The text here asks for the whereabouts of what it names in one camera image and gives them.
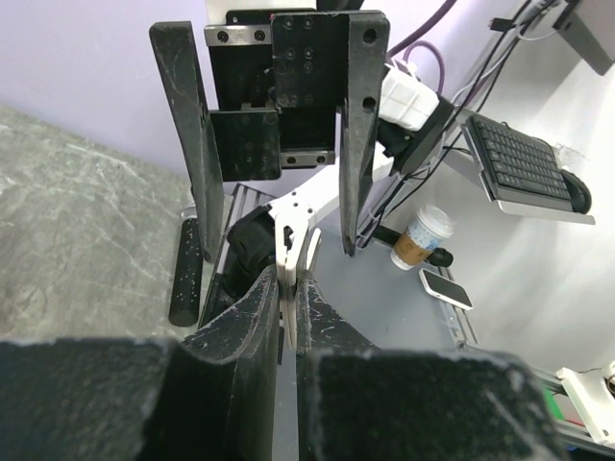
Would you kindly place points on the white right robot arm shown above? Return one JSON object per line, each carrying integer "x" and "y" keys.
{"x": 252, "y": 242}

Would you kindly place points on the aluminium frame rail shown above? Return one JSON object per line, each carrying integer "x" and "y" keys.
{"x": 588, "y": 392}

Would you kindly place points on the metal bag clip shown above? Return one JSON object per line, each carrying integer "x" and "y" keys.
{"x": 297, "y": 241}

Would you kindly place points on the paper coffee cup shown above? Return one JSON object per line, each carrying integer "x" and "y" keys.
{"x": 426, "y": 231}

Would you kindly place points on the white smartphone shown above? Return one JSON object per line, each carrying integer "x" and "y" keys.
{"x": 445, "y": 290}

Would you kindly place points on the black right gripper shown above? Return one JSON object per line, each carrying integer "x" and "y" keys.
{"x": 279, "y": 79}

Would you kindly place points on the black computer keyboard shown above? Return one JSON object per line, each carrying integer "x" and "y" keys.
{"x": 514, "y": 166}

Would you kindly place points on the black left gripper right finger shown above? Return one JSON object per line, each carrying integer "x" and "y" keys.
{"x": 359, "y": 402}

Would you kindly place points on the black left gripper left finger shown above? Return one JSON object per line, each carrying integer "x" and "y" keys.
{"x": 209, "y": 396}

